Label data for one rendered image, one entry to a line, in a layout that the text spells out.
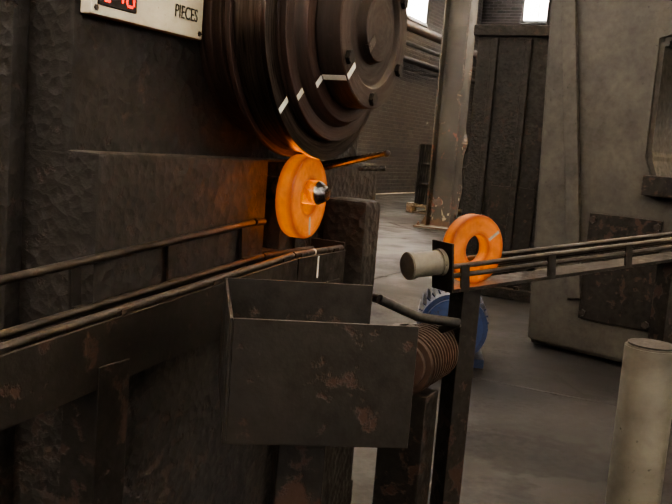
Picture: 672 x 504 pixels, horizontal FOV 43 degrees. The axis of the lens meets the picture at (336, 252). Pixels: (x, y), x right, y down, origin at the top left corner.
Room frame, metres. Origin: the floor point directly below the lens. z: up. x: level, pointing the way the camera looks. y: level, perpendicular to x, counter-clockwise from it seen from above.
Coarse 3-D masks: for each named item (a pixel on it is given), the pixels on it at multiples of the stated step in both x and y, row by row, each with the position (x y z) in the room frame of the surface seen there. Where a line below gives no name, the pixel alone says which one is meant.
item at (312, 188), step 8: (272, 176) 1.60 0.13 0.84; (272, 184) 1.58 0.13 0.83; (312, 184) 1.55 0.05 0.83; (320, 184) 1.55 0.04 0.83; (272, 192) 1.58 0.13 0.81; (304, 192) 1.55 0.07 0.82; (312, 192) 1.55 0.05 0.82; (320, 192) 1.55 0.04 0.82; (328, 192) 1.56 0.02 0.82; (304, 200) 1.56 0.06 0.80; (312, 200) 1.55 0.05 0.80; (320, 200) 1.55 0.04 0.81
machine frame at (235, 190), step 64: (0, 0) 1.22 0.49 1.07; (64, 0) 1.21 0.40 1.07; (0, 64) 1.22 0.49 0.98; (64, 64) 1.20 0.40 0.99; (128, 64) 1.30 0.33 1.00; (192, 64) 1.45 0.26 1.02; (0, 128) 1.21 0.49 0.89; (64, 128) 1.20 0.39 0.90; (128, 128) 1.31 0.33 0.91; (192, 128) 1.46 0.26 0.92; (0, 192) 1.21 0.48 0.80; (64, 192) 1.20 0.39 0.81; (128, 192) 1.23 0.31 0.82; (192, 192) 1.37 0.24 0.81; (256, 192) 1.55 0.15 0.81; (0, 256) 1.21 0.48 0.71; (64, 256) 1.20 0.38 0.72; (128, 256) 1.24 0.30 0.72; (192, 256) 1.38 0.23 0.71; (0, 320) 1.21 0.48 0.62; (192, 384) 1.40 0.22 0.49; (0, 448) 1.21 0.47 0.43; (128, 448) 1.26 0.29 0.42; (192, 448) 1.41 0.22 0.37; (256, 448) 1.61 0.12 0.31
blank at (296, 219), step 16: (288, 160) 1.55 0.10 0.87; (304, 160) 1.54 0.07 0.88; (288, 176) 1.52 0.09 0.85; (304, 176) 1.55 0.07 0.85; (320, 176) 1.61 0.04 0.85; (288, 192) 1.51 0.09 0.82; (288, 208) 1.51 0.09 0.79; (304, 208) 1.60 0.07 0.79; (320, 208) 1.62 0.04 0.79; (288, 224) 1.52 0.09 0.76; (304, 224) 1.56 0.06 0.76
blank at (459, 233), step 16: (464, 224) 1.85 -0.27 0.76; (480, 224) 1.88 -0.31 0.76; (496, 224) 1.90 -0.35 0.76; (448, 240) 1.85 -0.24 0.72; (464, 240) 1.85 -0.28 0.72; (480, 240) 1.91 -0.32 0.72; (496, 240) 1.90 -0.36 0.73; (464, 256) 1.86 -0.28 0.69; (480, 256) 1.90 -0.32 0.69; (496, 256) 1.91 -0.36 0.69
